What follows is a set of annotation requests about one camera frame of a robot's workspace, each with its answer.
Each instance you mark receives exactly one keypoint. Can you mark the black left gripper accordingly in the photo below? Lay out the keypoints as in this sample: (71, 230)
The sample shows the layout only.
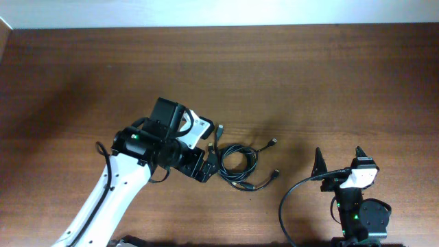
(190, 167)

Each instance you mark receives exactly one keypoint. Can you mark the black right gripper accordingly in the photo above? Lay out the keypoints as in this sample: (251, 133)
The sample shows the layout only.
(335, 184)

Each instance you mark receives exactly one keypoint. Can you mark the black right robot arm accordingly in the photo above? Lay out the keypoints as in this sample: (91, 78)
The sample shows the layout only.
(363, 221)

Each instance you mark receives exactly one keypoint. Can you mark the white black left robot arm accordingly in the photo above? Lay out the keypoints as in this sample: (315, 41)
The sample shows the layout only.
(168, 139)

